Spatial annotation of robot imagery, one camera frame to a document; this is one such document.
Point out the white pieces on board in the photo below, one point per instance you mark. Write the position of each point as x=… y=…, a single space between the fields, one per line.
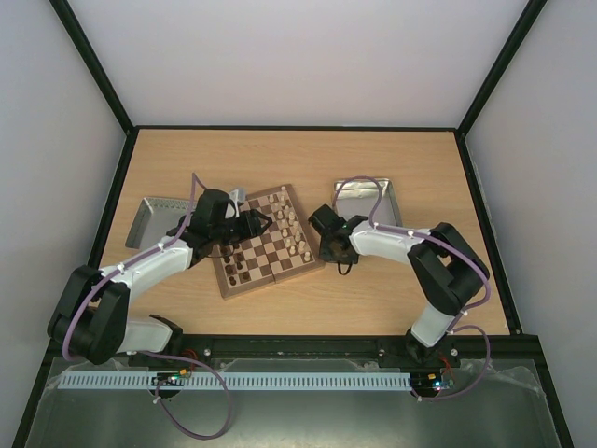
x=286 y=235

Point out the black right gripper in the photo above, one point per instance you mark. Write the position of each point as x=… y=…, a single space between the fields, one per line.
x=333 y=247

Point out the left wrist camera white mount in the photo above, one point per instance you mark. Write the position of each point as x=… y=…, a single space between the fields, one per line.
x=236 y=199

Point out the light blue slotted cable duct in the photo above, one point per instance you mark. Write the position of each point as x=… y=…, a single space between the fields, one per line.
x=237 y=381

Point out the dark chess pieces group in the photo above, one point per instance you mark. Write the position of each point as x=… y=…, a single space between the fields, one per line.
x=231 y=262

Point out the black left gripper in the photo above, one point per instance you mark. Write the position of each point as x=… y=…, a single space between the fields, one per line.
x=252 y=226

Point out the wooden chess board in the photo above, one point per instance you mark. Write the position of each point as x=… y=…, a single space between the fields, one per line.
x=262 y=267

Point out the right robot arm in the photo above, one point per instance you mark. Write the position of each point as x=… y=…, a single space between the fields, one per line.
x=449 y=271

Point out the gold metal tin tray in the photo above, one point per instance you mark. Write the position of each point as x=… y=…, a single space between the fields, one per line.
x=358 y=197

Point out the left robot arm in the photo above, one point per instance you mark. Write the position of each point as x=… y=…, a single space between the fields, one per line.
x=91 y=319

